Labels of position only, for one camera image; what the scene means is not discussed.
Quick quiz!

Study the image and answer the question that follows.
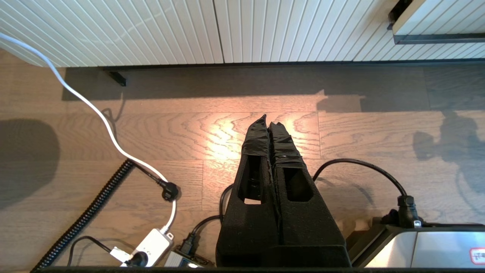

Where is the black plug with thin cable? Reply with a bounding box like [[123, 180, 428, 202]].
[[67, 235, 149, 267]]

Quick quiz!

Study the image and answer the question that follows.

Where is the black angled power plug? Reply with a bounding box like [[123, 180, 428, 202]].
[[131, 161, 181, 202]]

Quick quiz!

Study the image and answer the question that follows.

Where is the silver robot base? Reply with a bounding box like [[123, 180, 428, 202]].
[[346, 218, 485, 268]]

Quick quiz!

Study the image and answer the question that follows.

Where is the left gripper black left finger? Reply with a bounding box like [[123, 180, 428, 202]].
[[216, 114, 283, 267]]

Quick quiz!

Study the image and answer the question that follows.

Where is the white ribbed tv cabinet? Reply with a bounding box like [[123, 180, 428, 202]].
[[0, 0, 485, 71]]

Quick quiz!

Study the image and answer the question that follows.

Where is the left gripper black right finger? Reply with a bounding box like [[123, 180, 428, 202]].
[[268, 121, 351, 267]]

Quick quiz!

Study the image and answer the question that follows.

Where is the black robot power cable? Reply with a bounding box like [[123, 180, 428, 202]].
[[181, 158, 421, 257]]

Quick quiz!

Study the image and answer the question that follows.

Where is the grey power adapter box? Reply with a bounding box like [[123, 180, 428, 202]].
[[164, 248, 215, 268]]

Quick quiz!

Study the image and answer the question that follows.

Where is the thick white power cable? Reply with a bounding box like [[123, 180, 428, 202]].
[[0, 32, 178, 234]]

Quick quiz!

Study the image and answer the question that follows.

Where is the black spiral coiled cable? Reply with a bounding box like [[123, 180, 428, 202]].
[[32, 159, 135, 271]]

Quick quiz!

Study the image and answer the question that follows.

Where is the white power strip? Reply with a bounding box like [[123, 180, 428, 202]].
[[110, 227, 175, 267]]

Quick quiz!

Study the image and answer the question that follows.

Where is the white fluted drawer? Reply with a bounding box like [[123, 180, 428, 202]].
[[387, 0, 485, 60]]

